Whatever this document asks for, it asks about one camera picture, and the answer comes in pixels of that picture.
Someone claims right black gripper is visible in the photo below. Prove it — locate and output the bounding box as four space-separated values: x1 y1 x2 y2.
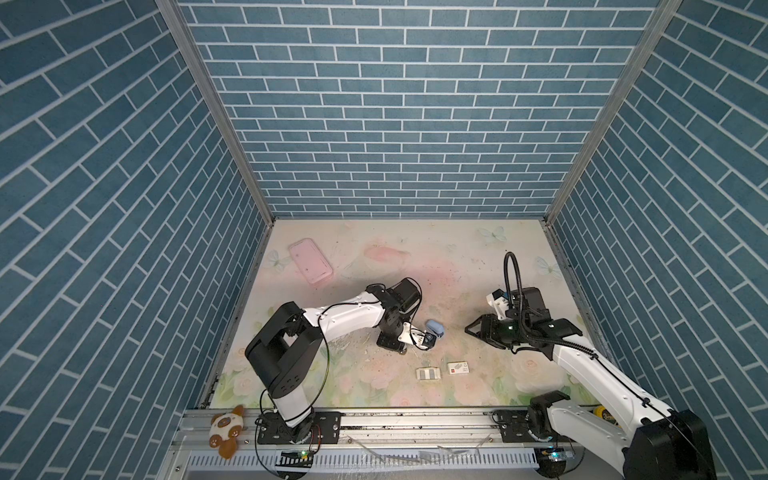
463 312 529 348

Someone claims light blue stapler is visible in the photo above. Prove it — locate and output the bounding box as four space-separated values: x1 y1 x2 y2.
425 319 445 338

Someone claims staple box tray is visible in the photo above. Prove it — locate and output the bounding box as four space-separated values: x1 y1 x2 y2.
416 367 441 381

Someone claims white staple box sleeve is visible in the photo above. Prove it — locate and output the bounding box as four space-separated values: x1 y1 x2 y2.
446 361 470 375

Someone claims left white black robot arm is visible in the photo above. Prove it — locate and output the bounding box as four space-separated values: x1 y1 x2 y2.
245 277 425 429

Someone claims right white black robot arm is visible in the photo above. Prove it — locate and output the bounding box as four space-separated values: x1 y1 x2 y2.
465 252 716 479

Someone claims yellow tape measure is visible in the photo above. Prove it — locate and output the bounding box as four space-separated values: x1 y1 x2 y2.
593 405 615 423

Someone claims brown white plush toy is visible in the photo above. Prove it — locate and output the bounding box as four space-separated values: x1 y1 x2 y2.
208 405 245 460

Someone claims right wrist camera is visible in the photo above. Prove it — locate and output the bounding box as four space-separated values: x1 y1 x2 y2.
486 289 514 321

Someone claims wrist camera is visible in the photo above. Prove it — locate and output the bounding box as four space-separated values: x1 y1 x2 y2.
486 289 514 321
403 323 437 351

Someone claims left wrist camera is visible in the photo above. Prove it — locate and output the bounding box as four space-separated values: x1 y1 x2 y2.
403 323 437 351

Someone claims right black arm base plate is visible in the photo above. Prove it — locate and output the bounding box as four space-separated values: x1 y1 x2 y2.
490 407 557 443

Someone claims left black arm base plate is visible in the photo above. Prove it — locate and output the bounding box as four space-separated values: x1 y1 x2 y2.
256 411 342 446

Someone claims aluminium front rail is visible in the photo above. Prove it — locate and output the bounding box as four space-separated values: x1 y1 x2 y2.
158 407 600 479

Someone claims white perforated cable duct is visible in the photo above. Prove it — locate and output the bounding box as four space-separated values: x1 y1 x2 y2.
186 447 539 473

